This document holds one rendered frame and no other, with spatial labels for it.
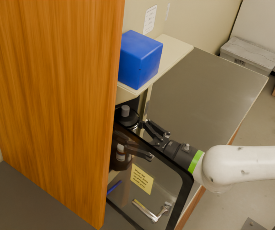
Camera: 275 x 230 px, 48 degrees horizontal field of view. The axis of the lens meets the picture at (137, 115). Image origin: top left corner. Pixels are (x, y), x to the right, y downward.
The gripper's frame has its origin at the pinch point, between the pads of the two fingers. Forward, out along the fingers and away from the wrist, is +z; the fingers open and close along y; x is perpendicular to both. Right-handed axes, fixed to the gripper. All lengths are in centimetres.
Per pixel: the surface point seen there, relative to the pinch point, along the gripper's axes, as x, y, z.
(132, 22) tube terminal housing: -39.6, 2.3, 0.1
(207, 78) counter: 27, -91, -4
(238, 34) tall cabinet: 84, -298, 18
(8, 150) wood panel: 17.5, 21.3, 36.4
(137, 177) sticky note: -3.0, 17.6, -15.6
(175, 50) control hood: -29.7, -9.4, -8.9
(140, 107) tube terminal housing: 2.6, -15.8, 2.3
